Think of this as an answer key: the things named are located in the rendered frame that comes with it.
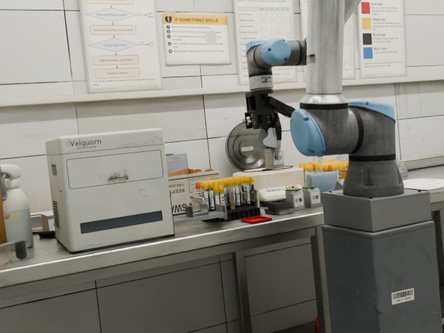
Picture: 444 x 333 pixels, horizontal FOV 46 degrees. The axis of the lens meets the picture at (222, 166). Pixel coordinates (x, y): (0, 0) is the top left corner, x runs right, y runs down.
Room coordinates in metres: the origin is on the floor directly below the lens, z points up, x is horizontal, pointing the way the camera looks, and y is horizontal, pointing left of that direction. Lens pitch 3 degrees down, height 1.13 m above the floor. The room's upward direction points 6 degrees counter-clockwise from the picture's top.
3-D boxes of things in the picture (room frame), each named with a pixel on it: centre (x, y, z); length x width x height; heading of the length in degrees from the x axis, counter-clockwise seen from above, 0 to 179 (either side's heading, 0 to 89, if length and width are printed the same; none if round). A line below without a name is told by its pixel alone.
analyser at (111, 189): (1.51, 0.32, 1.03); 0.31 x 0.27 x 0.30; 115
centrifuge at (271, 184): (2.01, -0.18, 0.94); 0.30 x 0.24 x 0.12; 16
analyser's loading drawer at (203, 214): (1.51, 0.11, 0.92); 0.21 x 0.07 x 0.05; 115
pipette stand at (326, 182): (1.82, -0.34, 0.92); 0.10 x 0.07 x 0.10; 107
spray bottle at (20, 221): (1.49, 0.60, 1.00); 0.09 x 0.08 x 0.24; 25
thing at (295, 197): (1.71, -0.22, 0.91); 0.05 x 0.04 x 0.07; 25
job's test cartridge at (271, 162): (1.67, -0.17, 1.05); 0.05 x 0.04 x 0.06; 25
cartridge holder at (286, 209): (1.67, -0.17, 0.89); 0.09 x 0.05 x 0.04; 26
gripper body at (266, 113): (1.66, -0.14, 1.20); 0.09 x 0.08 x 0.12; 115
